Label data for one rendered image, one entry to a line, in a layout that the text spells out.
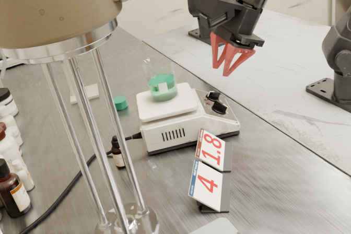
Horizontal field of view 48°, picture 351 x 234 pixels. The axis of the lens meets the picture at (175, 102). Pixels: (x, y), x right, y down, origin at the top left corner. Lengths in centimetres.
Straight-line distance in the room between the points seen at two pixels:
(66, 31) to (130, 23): 205
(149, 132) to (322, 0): 246
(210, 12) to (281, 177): 32
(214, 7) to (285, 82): 36
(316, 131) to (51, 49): 63
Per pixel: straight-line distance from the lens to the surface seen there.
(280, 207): 66
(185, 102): 79
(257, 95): 96
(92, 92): 113
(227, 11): 75
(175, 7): 241
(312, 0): 303
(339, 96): 89
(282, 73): 105
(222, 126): 80
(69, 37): 27
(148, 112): 78
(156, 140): 79
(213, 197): 67
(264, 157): 76
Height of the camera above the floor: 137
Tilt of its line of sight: 28 degrees down
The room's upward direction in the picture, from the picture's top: 12 degrees counter-clockwise
